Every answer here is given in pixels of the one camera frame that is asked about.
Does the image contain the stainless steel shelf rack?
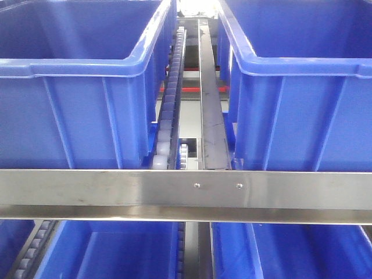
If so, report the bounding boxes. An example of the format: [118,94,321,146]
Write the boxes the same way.
[1,169,371,224]

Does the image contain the upper left blue bin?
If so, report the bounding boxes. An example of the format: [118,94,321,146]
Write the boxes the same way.
[1,1,175,169]

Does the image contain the blue bin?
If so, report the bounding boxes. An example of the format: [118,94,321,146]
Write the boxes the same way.
[35,221,181,278]
[212,223,371,278]
[217,1,371,171]
[1,220,35,278]
[1,1,175,169]

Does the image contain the blue bin lower right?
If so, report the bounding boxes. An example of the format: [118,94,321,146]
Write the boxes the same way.
[212,223,371,278]

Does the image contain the upper right blue bin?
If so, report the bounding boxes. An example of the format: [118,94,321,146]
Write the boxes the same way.
[217,1,371,171]

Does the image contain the blue bin lower left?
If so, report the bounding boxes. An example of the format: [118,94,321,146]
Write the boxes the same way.
[35,221,181,278]

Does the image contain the blue bin far left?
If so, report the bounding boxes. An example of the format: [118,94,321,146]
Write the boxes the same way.
[1,220,35,278]

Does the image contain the lower roller track left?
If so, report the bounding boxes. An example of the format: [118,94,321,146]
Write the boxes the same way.
[5,220,59,278]

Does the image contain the roller track rail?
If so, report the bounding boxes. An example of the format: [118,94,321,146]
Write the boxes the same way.
[151,26,187,170]

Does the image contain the steel divider rail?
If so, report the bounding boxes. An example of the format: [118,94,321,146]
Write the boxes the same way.
[198,19,231,170]

